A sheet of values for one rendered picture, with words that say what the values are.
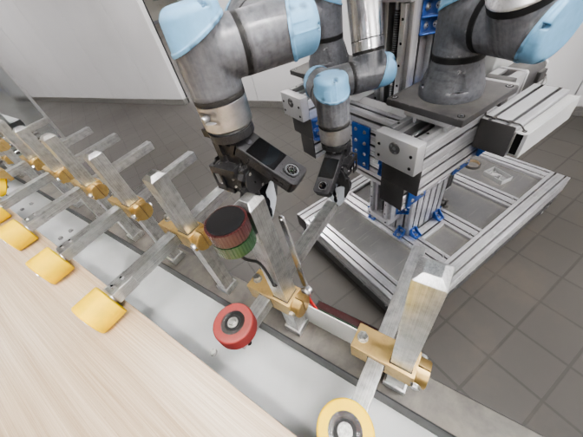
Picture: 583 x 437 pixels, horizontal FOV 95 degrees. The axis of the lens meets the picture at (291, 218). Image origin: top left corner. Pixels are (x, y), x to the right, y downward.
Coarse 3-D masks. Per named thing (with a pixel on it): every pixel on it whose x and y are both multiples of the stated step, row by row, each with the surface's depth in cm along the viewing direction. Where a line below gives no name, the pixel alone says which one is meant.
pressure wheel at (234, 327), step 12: (228, 312) 53; (240, 312) 53; (216, 324) 52; (228, 324) 51; (240, 324) 51; (252, 324) 51; (216, 336) 50; (228, 336) 49; (240, 336) 49; (252, 336) 51; (228, 348) 50; (240, 348) 51
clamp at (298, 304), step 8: (256, 272) 63; (264, 280) 61; (248, 288) 62; (256, 288) 60; (264, 288) 59; (296, 288) 58; (256, 296) 62; (264, 296) 59; (272, 296) 58; (296, 296) 57; (304, 296) 57; (272, 304) 60; (280, 304) 57; (288, 304) 56; (296, 304) 56; (304, 304) 57; (288, 312) 58; (296, 312) 56; (304, 312) 58
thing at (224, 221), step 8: (224, 208) 38; (232, 208) 37; (216, 216) 37; (224, 216) 37; (232, 216) 36; (240, 216) 36; (208, 224) 36; (216, 224) 36; (224, 224) 35; (232, 224) 35; (240, 224) 35; (208, 232) 35; (216, 232) 35; (224, 232) 34; (256, 232) 40; (272, 280) 51
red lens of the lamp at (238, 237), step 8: (240, 208) 37; (208, 216) 37; (248, 224) 36; (232, 232) 34; (240, 232) 35; (248, 232) 36; (216, 240) 35; (224, 240) 34; (232, 240) 35; (240, 240) 35; (224, 248) 36
